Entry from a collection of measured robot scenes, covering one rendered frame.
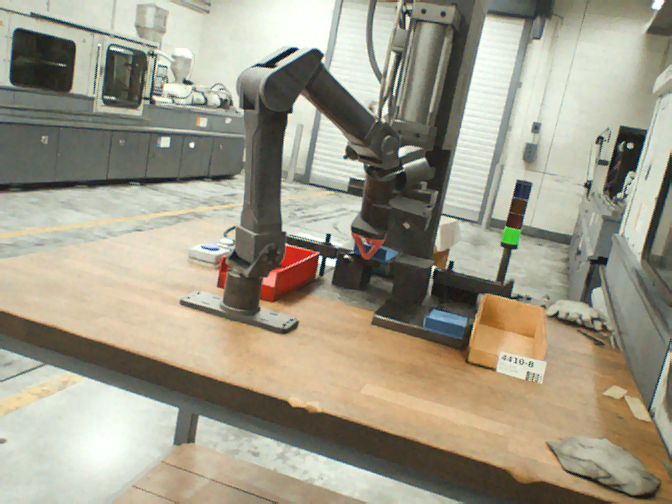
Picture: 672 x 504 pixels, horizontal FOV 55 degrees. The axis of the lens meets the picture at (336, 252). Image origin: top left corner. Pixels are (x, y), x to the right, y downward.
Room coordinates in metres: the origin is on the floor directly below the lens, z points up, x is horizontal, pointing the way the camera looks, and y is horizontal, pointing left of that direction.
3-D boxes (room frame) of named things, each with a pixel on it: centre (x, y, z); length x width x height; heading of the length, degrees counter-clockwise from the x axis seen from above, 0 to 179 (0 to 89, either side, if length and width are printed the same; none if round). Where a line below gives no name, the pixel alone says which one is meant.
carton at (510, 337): (1.14, -0.34, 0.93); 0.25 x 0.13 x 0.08; 165
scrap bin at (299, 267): (1.29, 0.13, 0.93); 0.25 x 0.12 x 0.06; 165
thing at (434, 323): (1.16, -0.23, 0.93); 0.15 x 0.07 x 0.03; 167
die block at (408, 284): (1.40, -0.11, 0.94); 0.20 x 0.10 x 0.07; 75
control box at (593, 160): (6.53, -2.35, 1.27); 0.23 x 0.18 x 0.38; 72
